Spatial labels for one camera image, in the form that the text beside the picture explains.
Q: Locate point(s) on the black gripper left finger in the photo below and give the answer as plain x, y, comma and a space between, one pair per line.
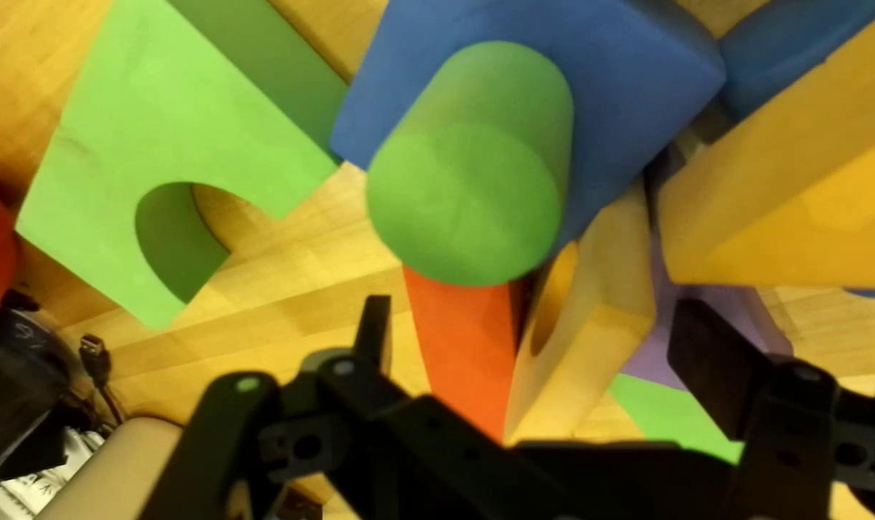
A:
215, 468

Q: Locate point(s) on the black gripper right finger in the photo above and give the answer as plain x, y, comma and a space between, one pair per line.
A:
784, 415

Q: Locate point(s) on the red rectangular foam block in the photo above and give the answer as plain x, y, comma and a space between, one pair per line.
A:
469, 340

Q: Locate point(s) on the purple notched foam block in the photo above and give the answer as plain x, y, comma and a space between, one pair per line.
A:
696, 320

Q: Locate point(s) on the tan arch foam block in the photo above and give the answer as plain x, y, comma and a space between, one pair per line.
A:
594, 309

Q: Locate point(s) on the yellow foam block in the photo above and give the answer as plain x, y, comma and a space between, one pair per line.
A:
786, 197

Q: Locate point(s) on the green arch foam block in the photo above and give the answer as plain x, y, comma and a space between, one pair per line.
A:
172, 96

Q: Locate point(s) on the long blue foam block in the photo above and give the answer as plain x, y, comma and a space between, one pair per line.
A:
640, 71

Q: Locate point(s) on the green foam cylinder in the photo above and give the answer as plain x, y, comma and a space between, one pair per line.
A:
472, 182

